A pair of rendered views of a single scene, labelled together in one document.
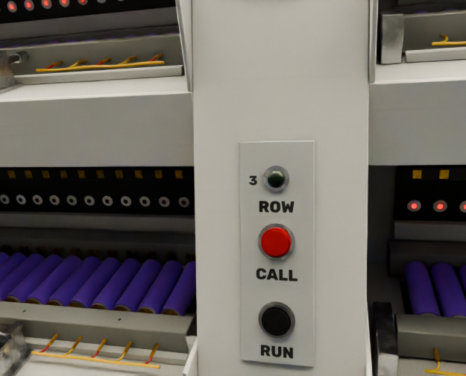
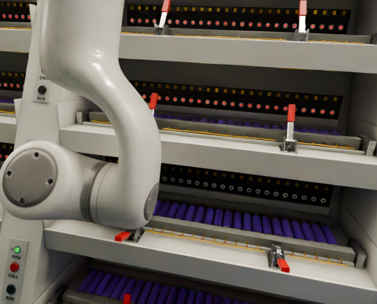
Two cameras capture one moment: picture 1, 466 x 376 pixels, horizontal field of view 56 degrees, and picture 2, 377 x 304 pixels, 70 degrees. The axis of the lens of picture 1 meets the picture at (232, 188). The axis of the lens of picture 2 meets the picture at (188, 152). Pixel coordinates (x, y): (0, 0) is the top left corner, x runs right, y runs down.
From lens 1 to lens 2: 42 cm
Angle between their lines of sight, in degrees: 8
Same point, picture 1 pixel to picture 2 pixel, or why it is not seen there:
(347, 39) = not seen: outside the picture
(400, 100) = not seen: outside the picture
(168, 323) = (344, 249)
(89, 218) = (265, 200)
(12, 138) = (307, 170)
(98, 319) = (312, 244)
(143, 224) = (291, 205)
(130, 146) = (357, 180)
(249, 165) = not seen: outside the picture
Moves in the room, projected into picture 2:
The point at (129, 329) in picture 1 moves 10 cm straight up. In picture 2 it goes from (329, 250) to (335, 194)
